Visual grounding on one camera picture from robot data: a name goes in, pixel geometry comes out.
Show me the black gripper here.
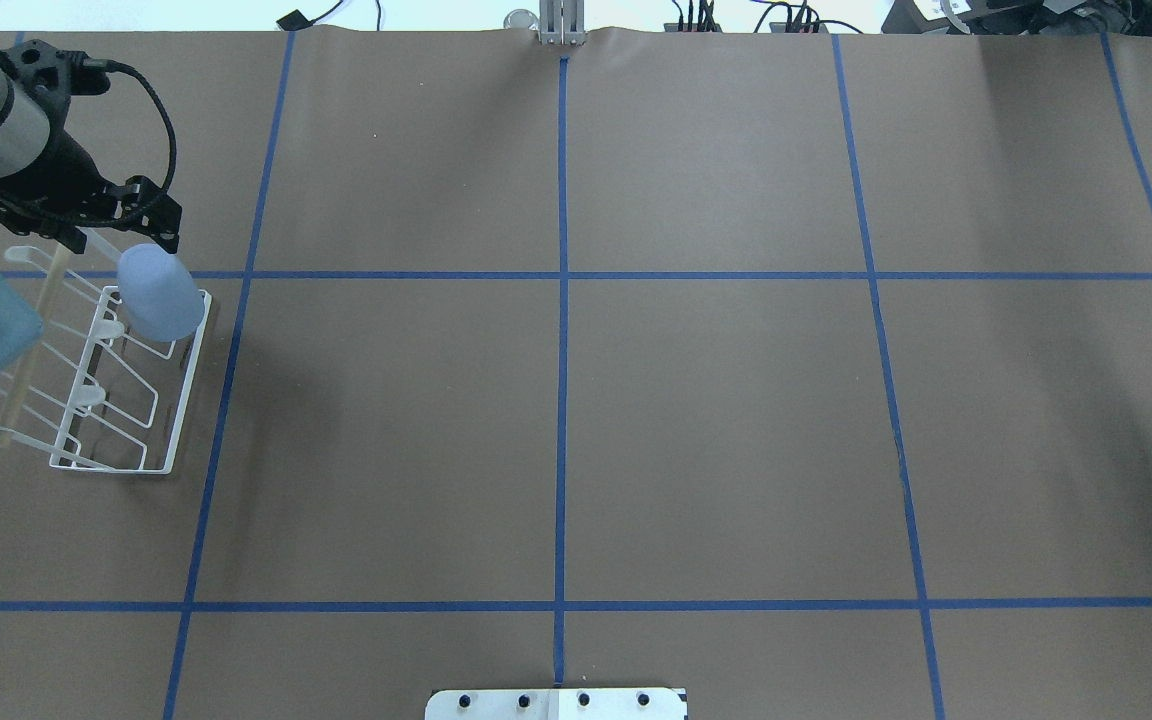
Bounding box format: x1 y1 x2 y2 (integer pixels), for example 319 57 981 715
0 114 182 252

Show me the light blue cup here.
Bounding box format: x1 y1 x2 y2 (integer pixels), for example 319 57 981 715
116 243 206 343

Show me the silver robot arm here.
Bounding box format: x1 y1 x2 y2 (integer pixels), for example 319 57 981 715
0 40 182 373

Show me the small black device on desk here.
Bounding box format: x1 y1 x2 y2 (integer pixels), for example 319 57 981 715
276 9 314 32

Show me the black laptop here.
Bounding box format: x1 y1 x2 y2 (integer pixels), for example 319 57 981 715
879 1 1152 37

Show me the power strip with plugs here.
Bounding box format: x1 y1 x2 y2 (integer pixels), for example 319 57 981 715
660 3 829 35

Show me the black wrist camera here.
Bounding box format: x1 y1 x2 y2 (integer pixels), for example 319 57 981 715
0 40 111 97

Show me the white wire cup holder rack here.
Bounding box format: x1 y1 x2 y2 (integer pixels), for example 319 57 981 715
0 232 212 477

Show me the aluminium frame post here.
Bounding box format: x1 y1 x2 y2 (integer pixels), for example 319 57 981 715
536 0 588 46

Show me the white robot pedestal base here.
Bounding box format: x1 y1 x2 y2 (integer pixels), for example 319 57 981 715
424 687 690 719

